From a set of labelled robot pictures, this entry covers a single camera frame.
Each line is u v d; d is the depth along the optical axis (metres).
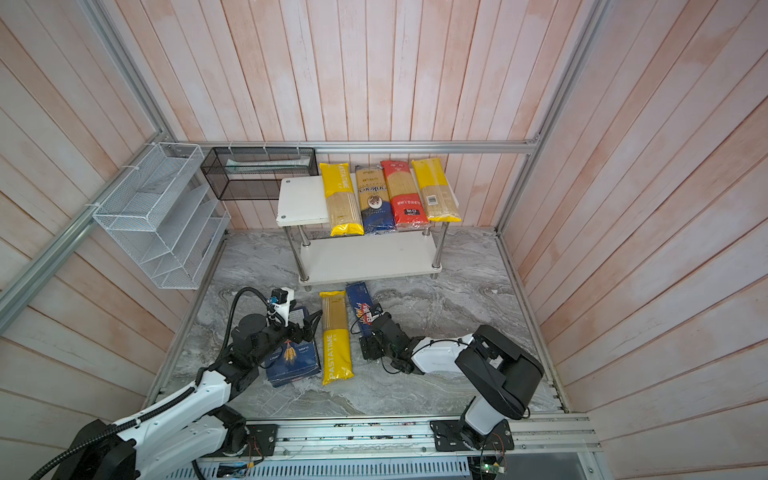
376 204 0.76
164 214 0.73
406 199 0.76
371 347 0.81
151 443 0.45
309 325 0.72
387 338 0.69
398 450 0.73
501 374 0.46
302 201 0.80
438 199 0.76
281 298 0.69
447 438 0.73
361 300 0.96
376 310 0.81
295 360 0.81
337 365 0.84
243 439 0.70
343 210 0.75
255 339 0.62
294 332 0.72
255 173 1.04
